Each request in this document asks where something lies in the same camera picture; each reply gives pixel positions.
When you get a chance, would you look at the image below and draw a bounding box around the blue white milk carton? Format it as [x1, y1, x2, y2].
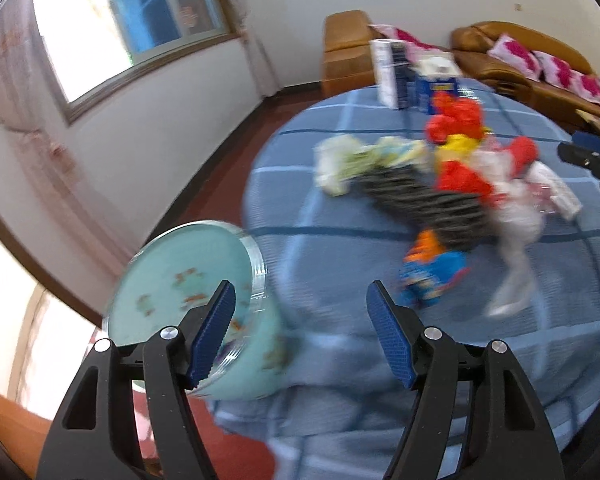
[412, 55, 461, 113]

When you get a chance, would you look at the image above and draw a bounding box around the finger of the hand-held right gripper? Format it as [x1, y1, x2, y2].
[556, 142, 600, 191]
[571, 131, 600, 151]

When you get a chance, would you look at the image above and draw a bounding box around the yellow mesh bag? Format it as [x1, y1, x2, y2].
[434, 132, 481, 166]

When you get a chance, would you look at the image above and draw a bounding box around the brown leather armchair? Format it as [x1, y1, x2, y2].
[321, 11, 381, 98]

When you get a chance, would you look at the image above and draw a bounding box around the window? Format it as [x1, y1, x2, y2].
[30, 0, 236, 121]

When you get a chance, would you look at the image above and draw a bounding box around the white and blue box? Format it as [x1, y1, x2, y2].
[369, 38, 413, 110]

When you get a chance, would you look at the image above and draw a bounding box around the brown leather sofa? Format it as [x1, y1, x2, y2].
[450, 21, 600, 133]

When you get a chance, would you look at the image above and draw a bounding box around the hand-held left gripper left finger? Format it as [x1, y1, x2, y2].
[36, 280, 237, 480]

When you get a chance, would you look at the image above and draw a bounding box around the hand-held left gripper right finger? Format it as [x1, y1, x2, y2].
[366, 280, 566, 480]

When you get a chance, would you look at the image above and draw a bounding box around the pink white cloth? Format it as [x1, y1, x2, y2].
[370, 24, 431, 61]

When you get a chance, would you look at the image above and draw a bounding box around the white plastic bag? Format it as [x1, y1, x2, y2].
[485, 150, 546, 318]

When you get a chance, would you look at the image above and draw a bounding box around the crumpled white yellow packet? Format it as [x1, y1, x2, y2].
[314, 135, 431, 197]

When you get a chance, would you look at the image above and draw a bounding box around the light blue round stool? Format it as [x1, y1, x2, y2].
[104, 220, 291, 401]

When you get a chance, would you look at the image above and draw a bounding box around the clear plastic wrapper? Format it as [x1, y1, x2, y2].
[527, 162, 583, 221]

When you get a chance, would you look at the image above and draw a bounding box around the pink white patterned pillow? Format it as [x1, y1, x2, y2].
[532, 50, 576, 86]
[570, 72, 600, 108]
[487, 34, 536, 78]

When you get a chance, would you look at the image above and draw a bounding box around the blue orange snack packet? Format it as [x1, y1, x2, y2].
[399, 230, 473, 308]

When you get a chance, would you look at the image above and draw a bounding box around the white curtain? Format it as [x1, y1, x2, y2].
[215, 0, 281, 98]

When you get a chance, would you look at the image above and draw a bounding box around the black striped cloth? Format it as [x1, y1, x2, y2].
[360, 165, 488, 251]

